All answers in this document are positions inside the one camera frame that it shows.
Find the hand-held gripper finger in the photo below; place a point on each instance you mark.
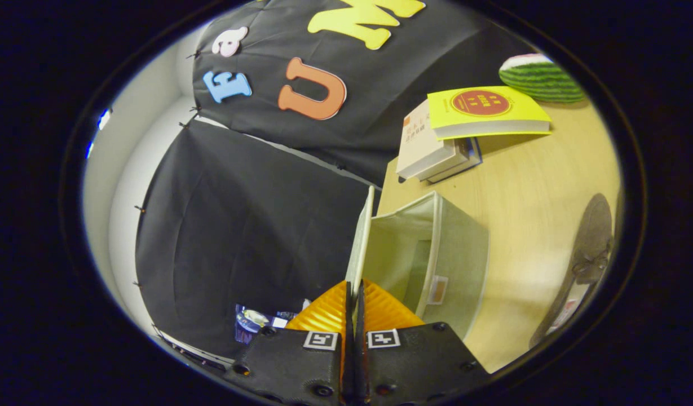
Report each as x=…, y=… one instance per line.
x=360, y=338
x=349, y=338

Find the beige fabric storage box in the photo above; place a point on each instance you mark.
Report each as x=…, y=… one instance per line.
x=462, y=254

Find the brown fuzzy shoe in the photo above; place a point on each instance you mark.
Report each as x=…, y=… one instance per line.
x=591, y=242

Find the blue printed object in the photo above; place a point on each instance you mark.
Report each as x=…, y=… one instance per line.
x=250, y=321

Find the white book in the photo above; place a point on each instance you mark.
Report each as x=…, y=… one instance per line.
x=445, y=163

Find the beige book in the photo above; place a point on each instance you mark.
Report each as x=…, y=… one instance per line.
x=419, y=146

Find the blue cover book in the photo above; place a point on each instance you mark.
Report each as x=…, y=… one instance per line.
x=473, y=155

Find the yellow book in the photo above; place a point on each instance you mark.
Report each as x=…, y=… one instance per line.
x=487, y=107

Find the watermelon slice plush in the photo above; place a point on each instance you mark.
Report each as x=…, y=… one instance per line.
x=541, y=79

